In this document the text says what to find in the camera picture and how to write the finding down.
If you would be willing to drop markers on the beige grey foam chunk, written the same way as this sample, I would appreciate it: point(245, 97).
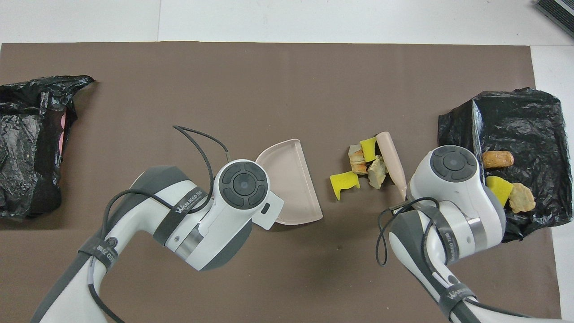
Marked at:
point(376, 172)

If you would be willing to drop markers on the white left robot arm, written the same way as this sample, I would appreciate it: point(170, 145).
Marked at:
point(210, 211)

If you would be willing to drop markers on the small yellow sponge piece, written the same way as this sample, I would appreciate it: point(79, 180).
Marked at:
point(369, 149)

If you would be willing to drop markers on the notched yellow sponge piece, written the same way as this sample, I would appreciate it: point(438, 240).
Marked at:
point(344, 181)

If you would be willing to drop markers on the brown bread roll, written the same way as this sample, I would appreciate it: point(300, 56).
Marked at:
point(497, 159)

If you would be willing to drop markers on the yellow sponge chunk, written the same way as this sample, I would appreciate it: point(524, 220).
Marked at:
point(497, 188)

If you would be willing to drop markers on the orange white bread slice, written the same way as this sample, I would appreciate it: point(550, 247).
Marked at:
point(357, 161)

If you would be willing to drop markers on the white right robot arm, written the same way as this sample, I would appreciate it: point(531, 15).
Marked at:
point(453, 193)

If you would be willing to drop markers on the pale beige bread piece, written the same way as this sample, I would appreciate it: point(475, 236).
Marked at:
point(522, 198)

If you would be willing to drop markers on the pink bin with black bag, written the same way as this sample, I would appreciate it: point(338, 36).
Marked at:
point(27, 148)

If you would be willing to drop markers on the dark ribbed device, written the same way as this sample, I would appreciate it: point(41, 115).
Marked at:
point(556, 11)

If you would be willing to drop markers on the beige brush with black bristles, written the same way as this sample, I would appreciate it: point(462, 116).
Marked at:
point(390, 157)

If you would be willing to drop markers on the beige plastic dustpan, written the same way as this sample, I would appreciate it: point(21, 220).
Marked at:
point(291, 188)

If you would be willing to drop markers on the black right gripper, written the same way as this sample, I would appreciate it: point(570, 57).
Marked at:
point(400, 209)

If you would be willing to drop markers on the brown table mat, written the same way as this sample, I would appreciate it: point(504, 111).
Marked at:
point(287, 80)

